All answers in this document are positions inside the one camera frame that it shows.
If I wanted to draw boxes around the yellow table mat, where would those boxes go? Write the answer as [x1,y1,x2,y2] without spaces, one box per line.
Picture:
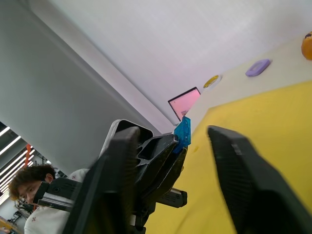
[145,80,312,234]

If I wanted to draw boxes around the person with brown hair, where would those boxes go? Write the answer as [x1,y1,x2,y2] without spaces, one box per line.
[8,164,91,234]

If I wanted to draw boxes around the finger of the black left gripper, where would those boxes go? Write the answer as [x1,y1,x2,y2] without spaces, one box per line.
[133,147,188,202]
[135,133,180,171]

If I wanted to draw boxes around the yellow tape roll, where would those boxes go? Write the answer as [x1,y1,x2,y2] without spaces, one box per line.
[202,74,223,89]

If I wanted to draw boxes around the orange round object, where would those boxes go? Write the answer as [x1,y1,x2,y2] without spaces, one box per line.
[301,31,312,61]

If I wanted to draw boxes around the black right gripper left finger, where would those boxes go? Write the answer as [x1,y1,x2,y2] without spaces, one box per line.
[63,126,142,234]

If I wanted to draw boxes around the laptop with pink screen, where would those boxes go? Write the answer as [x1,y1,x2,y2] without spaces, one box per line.
[167,86,201,122]

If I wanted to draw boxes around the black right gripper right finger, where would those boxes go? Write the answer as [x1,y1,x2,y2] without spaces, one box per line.
[207,125,312,234]

